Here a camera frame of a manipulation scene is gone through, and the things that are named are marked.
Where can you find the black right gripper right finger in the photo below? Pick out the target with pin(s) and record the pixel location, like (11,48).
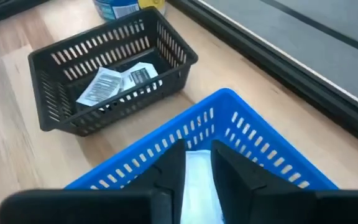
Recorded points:
(238,182)

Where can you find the black plastic basket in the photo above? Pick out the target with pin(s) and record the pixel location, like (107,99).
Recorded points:
(35,87)

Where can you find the white wipes canister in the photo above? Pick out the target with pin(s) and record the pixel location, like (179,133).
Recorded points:
(120,7)

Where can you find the plain white bandage packet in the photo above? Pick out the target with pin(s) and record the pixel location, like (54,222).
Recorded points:
(199,186)

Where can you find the white antiseptic towelette packet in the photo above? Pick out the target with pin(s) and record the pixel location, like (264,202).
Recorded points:
(101,87)
(140,76)

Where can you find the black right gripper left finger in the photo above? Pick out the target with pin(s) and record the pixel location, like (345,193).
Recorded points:
(172,168)

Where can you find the blue plastic basket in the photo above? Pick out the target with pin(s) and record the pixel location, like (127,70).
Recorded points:
(222,105)

